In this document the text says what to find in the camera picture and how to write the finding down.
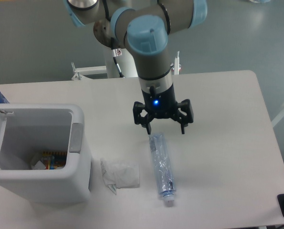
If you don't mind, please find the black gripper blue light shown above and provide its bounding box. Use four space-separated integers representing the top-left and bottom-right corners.
133 84 193 135

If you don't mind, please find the clear plastic water bottle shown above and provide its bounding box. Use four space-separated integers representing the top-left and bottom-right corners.
149 133 176 207

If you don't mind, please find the white paper wrapper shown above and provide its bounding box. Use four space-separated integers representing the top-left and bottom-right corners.
100 158 140 195

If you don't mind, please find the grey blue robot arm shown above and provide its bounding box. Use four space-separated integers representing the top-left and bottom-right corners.
64 0 208 133

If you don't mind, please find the colourful trash in bin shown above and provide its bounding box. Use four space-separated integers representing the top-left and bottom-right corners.
30 151 67 170

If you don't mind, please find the white plastic trash can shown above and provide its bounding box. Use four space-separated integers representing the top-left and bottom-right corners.
0 103 92 203

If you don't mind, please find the white pedestal foot right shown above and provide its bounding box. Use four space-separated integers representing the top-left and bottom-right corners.
170 51 182 75

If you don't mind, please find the white pedestal foot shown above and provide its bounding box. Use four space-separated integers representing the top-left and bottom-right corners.
71 62 107 81
170 51 182 75

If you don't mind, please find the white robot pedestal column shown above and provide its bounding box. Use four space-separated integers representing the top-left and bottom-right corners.
103 46 138 78

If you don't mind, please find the black cable on pedestal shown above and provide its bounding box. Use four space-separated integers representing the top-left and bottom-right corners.
110 37 126 79

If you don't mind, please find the white pedestal foot left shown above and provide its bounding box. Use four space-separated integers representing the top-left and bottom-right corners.
71 62 107 81

